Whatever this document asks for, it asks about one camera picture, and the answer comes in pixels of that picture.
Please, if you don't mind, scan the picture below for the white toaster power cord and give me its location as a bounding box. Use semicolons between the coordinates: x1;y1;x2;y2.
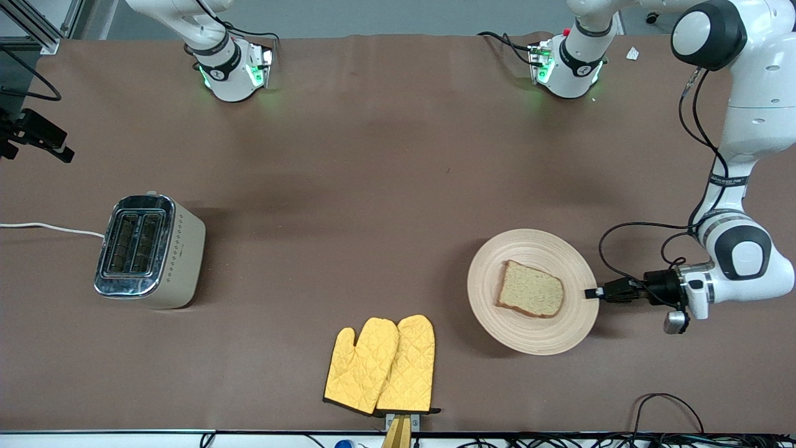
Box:
0;222;105;239

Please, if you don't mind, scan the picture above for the wooden wedge with metal bracket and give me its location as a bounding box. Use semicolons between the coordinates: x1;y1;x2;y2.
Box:
381;413;421;448

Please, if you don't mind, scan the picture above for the black left arm base cable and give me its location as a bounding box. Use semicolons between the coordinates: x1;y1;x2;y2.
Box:
478;31;537;67

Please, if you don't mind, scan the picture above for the black arm base cable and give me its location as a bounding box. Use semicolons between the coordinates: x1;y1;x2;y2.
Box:
478;31;537;67
218;22;280;48

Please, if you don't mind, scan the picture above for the black looped cable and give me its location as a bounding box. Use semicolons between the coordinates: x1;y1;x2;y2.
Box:
631;393;706;436

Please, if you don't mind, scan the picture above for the beige and chrome toaster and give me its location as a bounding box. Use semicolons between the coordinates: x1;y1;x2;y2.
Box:
93;192;206;310

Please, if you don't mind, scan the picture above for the slice of bread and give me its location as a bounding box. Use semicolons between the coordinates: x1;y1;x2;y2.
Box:
496;259;565;319

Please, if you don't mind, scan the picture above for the bundle of black cables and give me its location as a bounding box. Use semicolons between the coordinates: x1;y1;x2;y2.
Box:
460;434;796;448

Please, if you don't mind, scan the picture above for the yellow quilted oven mitt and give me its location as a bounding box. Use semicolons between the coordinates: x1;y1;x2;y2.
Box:
376;314;442;415
323;317;400;416

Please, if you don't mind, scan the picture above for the black right arm base cable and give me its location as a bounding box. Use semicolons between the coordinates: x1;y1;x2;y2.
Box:
218;22;280;48

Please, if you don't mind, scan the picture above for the round light wooden plate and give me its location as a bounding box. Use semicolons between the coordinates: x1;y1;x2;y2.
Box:
467;228;600;356

